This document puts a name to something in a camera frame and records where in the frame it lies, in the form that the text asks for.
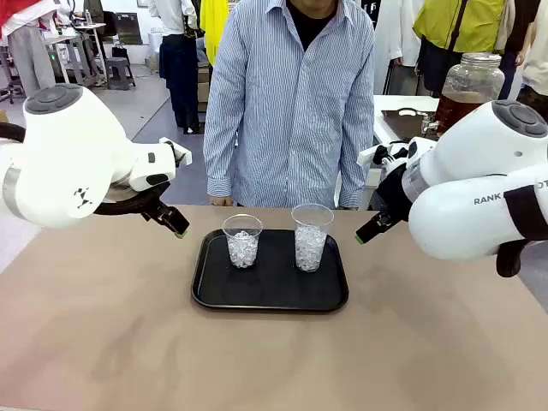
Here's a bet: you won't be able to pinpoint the white plastic bin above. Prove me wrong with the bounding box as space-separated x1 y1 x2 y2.
362 169 382 211

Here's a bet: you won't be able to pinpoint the black plastic serving tray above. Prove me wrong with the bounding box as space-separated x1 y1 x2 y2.
191 229 350 313

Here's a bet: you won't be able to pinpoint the dark monitor screen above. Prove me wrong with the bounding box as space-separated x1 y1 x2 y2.
114 12 144 46

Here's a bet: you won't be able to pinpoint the short clear iced cup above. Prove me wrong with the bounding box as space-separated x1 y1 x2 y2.
222 213 264 270

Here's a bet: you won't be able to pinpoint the bystander red top grey trousers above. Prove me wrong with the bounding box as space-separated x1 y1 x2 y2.
0 0 59 99

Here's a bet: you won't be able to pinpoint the bystander cream top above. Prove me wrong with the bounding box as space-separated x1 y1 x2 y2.
496 0 548 115

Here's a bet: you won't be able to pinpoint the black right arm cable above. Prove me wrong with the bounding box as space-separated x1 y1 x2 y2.
495 182 548 279

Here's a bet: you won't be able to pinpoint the glass tea dispenser jar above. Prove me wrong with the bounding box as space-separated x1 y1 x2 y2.
421 51 506 139

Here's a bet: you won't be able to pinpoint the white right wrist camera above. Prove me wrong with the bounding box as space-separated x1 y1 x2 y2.
357 136 415 173

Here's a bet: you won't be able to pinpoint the grey plastic stool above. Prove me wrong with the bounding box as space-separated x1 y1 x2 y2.
104 57 137 91

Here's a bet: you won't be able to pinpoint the person in striped shirt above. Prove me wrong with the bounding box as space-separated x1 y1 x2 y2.
202 0 377 210

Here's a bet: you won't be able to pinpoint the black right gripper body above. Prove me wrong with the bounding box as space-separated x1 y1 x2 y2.
375 164 411 227

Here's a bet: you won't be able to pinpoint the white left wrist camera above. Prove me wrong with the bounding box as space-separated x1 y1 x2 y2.
158 136 193 169

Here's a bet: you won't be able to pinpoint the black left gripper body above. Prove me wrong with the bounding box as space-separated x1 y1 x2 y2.
140 199 173 224

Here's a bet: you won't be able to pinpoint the black tray with handles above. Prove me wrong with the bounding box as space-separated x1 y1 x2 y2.
380 108 442 143

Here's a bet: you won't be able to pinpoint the grey metal workbench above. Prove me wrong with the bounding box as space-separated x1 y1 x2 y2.
42 21 109 87

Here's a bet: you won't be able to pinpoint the yellow hanging garment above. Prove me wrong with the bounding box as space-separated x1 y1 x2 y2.
200 0 233 69

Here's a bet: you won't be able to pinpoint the bystander white shirt dark trousers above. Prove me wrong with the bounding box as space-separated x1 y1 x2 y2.
147 0 203 134

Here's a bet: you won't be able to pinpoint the tall clear iced cup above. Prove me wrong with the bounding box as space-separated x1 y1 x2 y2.
290 203 335 273

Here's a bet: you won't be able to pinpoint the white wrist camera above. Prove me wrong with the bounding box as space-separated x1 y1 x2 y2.
357 136 415 173
158 136 193 169

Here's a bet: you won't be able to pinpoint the white side table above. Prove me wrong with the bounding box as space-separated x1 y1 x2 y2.
371 93 442 172

